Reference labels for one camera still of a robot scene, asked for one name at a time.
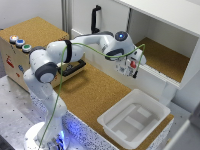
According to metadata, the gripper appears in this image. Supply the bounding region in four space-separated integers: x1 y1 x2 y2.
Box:
114 55 140 79

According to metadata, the pink block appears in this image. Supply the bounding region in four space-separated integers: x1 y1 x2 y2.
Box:
129 59 138 69

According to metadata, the white cabinet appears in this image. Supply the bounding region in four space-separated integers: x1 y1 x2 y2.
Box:
68 0 200 108

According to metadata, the white plastic box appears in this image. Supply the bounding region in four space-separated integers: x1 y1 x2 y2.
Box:
96 88 172 150

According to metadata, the white sliding door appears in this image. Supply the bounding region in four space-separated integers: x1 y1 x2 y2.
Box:
71 0 132 45

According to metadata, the wooden drawer box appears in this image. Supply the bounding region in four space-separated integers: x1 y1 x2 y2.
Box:
0 16 87 93

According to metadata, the green button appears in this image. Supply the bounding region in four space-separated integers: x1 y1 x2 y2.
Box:
21 43 33 54

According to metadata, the blue button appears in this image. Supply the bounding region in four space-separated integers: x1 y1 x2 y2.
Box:
15 38 26 48

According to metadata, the red button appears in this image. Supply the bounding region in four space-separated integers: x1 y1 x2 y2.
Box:
8 34 19 44

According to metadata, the black drawer handle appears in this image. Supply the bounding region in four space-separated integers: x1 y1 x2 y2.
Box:
57 59 87 78

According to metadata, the black door handle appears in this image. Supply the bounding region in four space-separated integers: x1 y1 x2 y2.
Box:
90 4 103 35

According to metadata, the green cable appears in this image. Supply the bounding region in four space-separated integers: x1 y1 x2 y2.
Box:
37 41 147 150

